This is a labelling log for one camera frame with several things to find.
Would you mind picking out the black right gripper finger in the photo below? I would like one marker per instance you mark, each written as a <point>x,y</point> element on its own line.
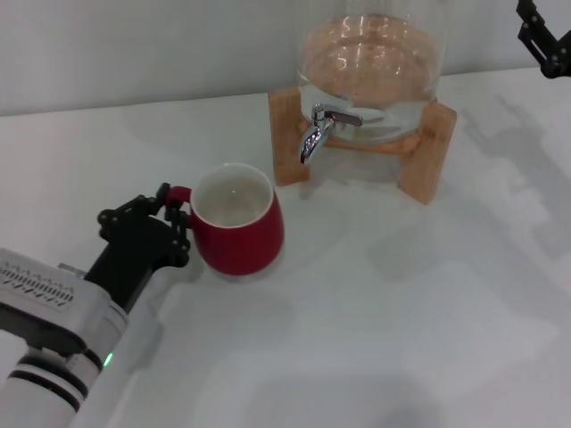
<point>531,35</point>

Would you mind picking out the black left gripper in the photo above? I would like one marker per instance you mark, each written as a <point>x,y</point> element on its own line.
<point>134,258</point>

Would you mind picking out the red ceramic cup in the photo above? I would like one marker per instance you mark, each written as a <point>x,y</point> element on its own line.
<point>245,245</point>

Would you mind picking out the chrome faucet with lever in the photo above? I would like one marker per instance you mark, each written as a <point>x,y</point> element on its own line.
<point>314,134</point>

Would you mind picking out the light wooden jar stand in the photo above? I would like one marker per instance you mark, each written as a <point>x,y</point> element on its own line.
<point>424,156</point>

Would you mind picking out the clear glass dispenser jar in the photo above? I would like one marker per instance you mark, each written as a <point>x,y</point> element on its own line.
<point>370,67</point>

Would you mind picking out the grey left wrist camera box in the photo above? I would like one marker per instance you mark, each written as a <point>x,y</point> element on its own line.
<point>44,303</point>

